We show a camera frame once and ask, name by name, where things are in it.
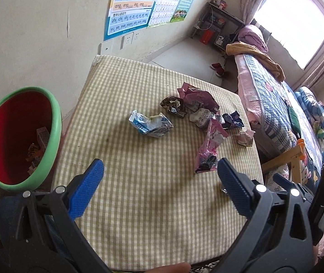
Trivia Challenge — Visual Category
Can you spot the person's left hand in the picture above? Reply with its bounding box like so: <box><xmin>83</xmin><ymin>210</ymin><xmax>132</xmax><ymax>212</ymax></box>
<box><xmin>145</xmin><ymin>262</ymin><xmax>191</xmax><ymax>273</ymax></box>

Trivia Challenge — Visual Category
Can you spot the white floral carton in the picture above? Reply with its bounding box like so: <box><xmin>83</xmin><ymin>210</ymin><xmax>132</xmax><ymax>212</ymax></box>
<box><xmin>190</xmin><ymin>107</ymin><xmax>216</xmax><ymax>129</ymax></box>

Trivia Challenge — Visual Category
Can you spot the white chart wall poster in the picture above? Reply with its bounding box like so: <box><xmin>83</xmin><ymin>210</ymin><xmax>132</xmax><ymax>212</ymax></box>
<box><xmin>146</xmin><ymin>0</ymin><xmax>192</xmax><ymax>29</ymax></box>

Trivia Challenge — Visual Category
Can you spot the yellow blanket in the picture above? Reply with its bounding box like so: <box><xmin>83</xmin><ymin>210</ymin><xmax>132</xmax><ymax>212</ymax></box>
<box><xmin>226</xmin><ymin>42</ymin><xmax>285</xmax><ymax>81</ymax></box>

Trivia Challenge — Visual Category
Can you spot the white blank wall plate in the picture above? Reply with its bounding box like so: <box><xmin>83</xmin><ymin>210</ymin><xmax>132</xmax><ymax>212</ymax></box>
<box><xmin>99</xmin><ymin>42</ymin><xmax>113</xmax><ymax>55</ymax></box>

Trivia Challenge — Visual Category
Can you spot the blue letter wall poster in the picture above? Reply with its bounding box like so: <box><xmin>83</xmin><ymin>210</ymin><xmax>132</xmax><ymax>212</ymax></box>
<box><xmin>103</xmin><ymin>0</ymin><xmax>164</xmax><ymax>42</ymax></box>

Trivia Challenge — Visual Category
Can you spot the pink folded quilt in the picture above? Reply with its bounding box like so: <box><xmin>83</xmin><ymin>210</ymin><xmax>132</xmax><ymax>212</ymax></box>
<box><xmin>237</xmin><ymin>24</ymin><xmax>268</xmax><ymax>52</ymax></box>

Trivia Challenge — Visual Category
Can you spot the red bin with green rim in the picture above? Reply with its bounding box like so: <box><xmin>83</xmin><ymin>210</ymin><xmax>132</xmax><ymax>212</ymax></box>
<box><xmin>0</xmin><ymin>87</ymin><xmax>63</xmax><ymax>192</ymax></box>

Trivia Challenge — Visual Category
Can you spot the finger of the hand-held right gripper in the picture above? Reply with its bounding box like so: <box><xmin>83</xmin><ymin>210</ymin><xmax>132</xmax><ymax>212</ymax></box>
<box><xmin>273</xmin><ymin>173</ymin><xmax>316</xmax><ymax>205</ymax></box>

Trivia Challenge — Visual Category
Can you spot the bright window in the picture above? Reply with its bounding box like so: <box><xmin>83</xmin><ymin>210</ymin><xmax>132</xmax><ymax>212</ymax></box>
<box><xmin>253</xmin><ymin>0</ymin><xmax>324</xmax><ymax>69</ymax></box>

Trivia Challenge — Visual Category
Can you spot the long pink purple wrapper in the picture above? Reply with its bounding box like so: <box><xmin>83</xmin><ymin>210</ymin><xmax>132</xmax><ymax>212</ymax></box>
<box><xmin>195</xmin><ymin>119</ymin><xmax>229</xmax><ymax>174</ymax></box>

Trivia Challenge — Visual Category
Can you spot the dark green cloth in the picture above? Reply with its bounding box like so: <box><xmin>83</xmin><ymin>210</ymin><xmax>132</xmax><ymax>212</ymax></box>
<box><xmin>287</xmin><ymin>105</ymin><xmax>301</xmax><ymax>137</ymax></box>

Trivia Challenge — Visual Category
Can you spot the pink bed sheet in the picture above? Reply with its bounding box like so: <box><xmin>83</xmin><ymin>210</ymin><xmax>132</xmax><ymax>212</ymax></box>
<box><xmin>234</xmin><ymin>55</ymin><xmax>265</xmax><ymax>126</ymax></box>

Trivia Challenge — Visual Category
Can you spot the white floral cushion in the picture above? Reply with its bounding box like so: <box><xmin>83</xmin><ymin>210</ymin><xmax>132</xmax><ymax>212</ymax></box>
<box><xmin>265</xmin><ymin>167</ymin><xmax>291</xmax><ymax>195</ymax></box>

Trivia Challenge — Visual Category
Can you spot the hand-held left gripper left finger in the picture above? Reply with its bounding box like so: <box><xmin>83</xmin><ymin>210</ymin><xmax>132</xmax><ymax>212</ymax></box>
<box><xmin>10</xmin><ymin>159</ymin><xmax>112</xmax><ymax>273</ymax></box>

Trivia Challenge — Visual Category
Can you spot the green cartoon wall poster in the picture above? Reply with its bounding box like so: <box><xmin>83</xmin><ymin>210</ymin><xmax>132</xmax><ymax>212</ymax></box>
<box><xmin>169</xmin><ymin>0</ymin><xmax>204</xmax><ymax>23</ymax></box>

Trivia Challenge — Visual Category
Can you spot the large pink bag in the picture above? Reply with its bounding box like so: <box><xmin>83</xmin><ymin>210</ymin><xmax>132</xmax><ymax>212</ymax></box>
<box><xmin>177</xmin><ymin>82</ymin><xmax>220</xmax><ymax>114</ymax></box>

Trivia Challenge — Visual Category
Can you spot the blue patterned pillow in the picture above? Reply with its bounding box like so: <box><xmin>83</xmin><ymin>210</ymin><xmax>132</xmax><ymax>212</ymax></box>
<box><xmin>294</xmin><ymin>87</ymin><xmax>324</xmax><ymax>114</ymax></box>

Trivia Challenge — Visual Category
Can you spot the blue white pouch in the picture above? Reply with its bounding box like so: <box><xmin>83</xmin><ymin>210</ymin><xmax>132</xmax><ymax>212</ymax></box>
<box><xmin>129</xmin><ymin>109</ymin><xmax>174</xmax><ymax>138</ymax></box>

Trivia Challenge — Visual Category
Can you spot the bed with quilt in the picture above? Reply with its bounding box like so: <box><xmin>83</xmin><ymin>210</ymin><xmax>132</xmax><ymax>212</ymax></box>
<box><xmin>243</xmin><ymin>53</ymin><xmax>324</xmax><ymax>182</ymax></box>

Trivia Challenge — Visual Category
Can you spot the wooden chair frame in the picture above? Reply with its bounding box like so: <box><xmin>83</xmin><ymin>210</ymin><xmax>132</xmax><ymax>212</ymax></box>
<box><xmin>262</xmin><ymin>139</ymin><xmax>306</xmax><ymax>185</ymax></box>

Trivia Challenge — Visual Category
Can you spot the dark metal shelf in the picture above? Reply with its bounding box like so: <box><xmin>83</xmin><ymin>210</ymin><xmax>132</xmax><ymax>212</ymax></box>
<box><xmin>192</xmin><ymin>1</ymin><xmax>246</xmax><ymax>52</ymax></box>

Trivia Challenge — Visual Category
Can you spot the small white carton box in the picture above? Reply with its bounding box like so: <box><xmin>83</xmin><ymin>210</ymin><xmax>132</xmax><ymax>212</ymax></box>
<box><xmin>237</xmin><ymin>129</ymin><xmax>255</xmax><ymax>147</ymax></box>

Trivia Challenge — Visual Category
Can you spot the dark blue wrapper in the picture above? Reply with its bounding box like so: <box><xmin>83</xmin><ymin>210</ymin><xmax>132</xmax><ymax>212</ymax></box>
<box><xmin>215</xmin><ymin>110</ymin><xmax>244</xmax><ymax>130</ymax></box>

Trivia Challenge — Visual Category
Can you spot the small brown carton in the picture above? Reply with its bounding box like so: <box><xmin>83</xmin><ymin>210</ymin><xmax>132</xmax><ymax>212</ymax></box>
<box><xmin>36</xmin><ymin>126</ymin><xmax>51</xmax><ymax>148</ymax></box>

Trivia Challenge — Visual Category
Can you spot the dark foil wrapper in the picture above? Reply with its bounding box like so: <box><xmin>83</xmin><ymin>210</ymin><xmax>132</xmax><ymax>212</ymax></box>
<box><xmin>160</xmin><ymin>96</ymin><xmax>188</xmax><ymax>118</ymax></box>

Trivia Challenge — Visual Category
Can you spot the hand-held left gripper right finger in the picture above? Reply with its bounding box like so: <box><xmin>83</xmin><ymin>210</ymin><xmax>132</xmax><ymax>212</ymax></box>
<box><xmin>210</xmin><ymin>158</ymin><xmax>314</xmax><ymax>273</ymax></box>

